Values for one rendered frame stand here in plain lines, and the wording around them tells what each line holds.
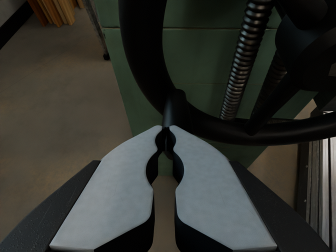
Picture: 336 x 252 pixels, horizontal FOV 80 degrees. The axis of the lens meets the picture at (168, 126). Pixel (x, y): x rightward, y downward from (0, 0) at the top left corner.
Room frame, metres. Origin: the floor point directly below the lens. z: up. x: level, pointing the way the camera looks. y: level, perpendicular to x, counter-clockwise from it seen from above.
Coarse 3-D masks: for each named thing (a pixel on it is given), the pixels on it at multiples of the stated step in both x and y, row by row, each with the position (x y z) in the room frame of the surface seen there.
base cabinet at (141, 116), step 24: (120, 48) 0.30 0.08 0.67; (168, 48) 0.30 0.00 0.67; (192, 48) 0.30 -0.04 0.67; (216, 48) 0.30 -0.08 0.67; (264, 48) 0.30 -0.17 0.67; (120, 72) 0.30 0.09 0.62; (168, 72) 0.30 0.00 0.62; (192, 72) 0.30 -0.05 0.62; (216, 72) 0.30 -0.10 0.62; (264, 72) 0.30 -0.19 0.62; (144, 96) 0.30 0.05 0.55; (192, 96) 0.30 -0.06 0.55; (216, 96) 0.30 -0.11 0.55; (312, 96) 0.30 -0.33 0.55; (144, 120) 0.30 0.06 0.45; (216, 144) 0.30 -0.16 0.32; (168, 168) 0.30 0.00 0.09
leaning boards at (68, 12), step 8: (32, 0) 1.49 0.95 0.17; (40, 0) 1.51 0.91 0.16; (48, 0) 1.48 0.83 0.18; (56, 0) 1.50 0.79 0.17; (64, 0) 1.52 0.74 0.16; (72, 0) 1.74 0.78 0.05; (80, 0) 1.73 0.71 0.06; (32, 8) 1.46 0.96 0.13; (40, 8) 1.52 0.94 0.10; (48, 8) 1.45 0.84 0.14; (56, 8) 1.52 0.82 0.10; (64, 8) 1.48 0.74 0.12; (72, 8) 1.63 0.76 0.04; (40, 16) 1.47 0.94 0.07; (48, 16) 1.50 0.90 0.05; (56, 16) 1.48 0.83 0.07; (64, 16) 1.50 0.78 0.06; (72, 16) 1.53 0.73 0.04; (56, 24) 1.45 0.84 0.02
